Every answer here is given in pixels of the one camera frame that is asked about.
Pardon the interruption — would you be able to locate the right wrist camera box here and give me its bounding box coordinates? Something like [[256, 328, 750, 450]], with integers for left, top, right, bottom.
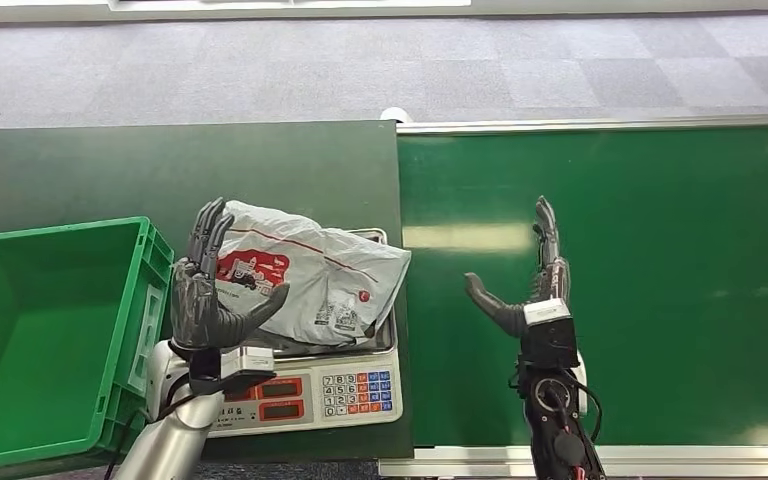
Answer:
[[521, 297, 581, 371]]

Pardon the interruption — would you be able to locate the white red-printed plastic package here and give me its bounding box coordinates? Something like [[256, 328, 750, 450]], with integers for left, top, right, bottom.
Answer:
[[214, 199, 413, 348]]

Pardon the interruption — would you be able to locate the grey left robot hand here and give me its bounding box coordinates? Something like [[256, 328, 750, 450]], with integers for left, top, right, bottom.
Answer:
[[169, 196, 291, 354]]

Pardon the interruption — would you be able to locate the green conveyor belt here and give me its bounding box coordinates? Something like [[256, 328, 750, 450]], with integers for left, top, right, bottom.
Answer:
[[396, 125, 768, 449]]

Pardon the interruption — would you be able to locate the white scale with steel tray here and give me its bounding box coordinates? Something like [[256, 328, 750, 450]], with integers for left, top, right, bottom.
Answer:
[[206, 228, 404, 439]]

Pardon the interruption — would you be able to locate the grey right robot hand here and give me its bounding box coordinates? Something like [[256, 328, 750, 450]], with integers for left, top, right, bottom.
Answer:
[[463, 195, 572, 339]]

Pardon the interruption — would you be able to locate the green plastic crate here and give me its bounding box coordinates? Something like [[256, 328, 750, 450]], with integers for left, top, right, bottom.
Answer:
[[0, 216, 176, 476]]

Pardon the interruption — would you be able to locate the aluminium conveyor side rail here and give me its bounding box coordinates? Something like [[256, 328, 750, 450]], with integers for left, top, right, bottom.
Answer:
[[377, 444, 768, 480], [395, 113, 768, 136]]

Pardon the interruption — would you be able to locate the white baseboard strip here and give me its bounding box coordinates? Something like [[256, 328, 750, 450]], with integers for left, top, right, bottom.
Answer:
[[0, 0, 768, 26]]

